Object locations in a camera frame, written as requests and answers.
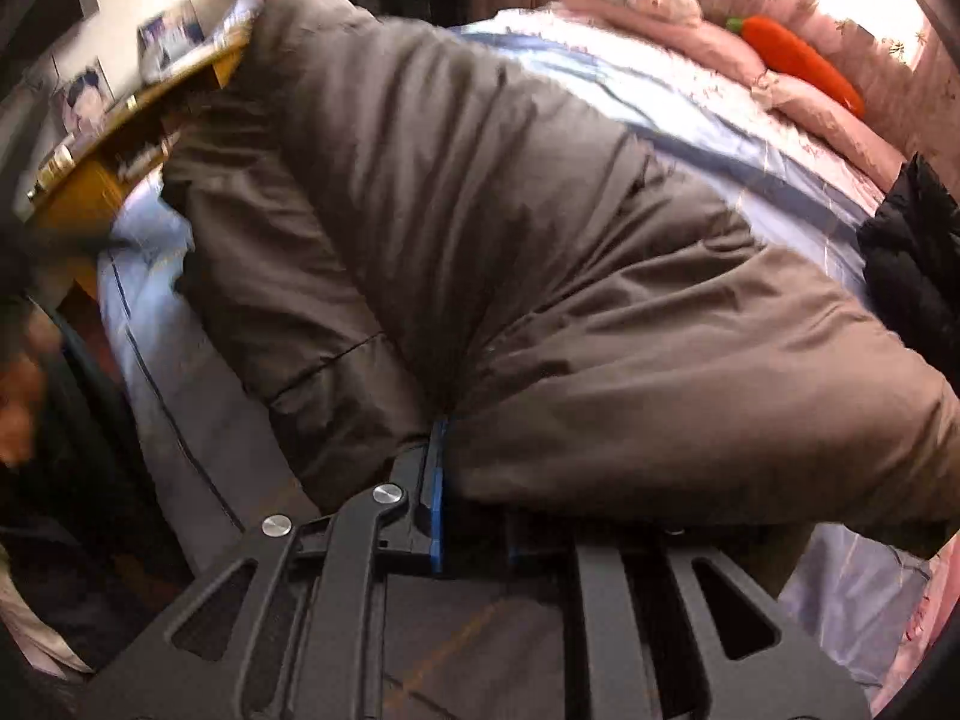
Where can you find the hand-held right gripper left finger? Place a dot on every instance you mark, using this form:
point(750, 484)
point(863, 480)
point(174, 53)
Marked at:
point(439, 495)

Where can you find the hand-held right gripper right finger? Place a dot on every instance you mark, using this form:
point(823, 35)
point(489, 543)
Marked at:
point(600, 615)

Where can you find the brown hooded puffer jacket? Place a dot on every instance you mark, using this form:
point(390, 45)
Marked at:
point(525, 277)

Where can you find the person's left hand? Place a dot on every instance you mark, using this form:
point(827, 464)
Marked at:
point(19, 405)

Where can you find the yellow wooden desk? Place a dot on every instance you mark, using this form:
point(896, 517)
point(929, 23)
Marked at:
point(82, 195)

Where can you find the portrait photo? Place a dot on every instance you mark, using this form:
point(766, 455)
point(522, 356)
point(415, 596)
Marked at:
point(169, 34)
point(86, 101)

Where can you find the person's dark clothing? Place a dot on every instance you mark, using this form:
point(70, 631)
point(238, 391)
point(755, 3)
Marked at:
point(90, 502)

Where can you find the black puffer jacket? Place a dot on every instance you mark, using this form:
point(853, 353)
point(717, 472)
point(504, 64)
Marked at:
point(915, 270)

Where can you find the orange carrot plush pillow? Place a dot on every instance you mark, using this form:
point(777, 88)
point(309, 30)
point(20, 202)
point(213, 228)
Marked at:
point(802, 60)

